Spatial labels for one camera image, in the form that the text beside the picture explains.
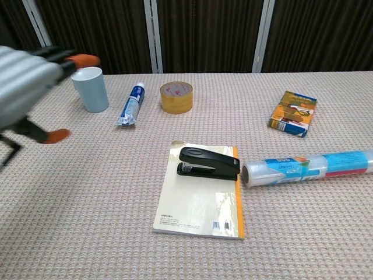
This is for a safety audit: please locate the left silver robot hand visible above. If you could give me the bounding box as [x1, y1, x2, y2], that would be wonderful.
[0, 45, 101, 145]

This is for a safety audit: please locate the black stapler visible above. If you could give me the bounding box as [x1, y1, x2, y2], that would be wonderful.
[176, 146, 241, 181]

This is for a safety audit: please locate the beige orange notebook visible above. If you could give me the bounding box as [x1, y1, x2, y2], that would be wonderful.
[152, 141, 246, 240]

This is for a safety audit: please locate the dark ribbed partition panel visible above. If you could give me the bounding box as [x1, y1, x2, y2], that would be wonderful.
[262, 0, 373, 73]
[0, 0, 44, 52]
[34, 0, 154, 75]
[157, 0, 265, 74]

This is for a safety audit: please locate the pale blue plastic cup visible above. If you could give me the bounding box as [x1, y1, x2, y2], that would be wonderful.
[71, 66, 110, 114]

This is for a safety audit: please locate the blue white toothpaste tube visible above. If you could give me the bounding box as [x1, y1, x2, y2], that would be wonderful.
[115, 82, 146, 127]

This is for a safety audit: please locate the beige waffle tablecloth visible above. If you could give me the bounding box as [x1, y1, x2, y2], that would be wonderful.
[0, 71, 373, 280]

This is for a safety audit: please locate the yellow packing tape roll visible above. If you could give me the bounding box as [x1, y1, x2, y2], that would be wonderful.
[160, 81, 194, 114]

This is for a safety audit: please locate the orange yellow snack box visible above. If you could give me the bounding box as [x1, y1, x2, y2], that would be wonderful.
[268, 90, 318, 138]

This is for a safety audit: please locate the clear cling film roll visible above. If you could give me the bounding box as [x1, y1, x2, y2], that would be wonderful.
[242, 149, 373, 189]

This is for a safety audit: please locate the white partition post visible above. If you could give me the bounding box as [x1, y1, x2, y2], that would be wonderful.
[251, 0, 276, 73]
[22, 0, 53, 47]
[143, 0, 164, 74]

